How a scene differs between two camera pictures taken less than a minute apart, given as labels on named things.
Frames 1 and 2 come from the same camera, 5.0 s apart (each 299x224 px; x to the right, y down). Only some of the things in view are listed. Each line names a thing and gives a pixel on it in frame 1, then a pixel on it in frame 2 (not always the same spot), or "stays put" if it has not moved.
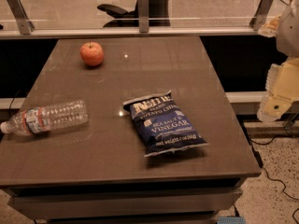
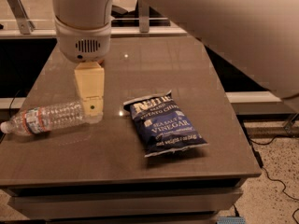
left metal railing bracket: [25, 26] stays put
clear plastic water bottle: [47, 118] stays put
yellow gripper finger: [282, 90] to [87, 47]
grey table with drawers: [97, 172] stays put
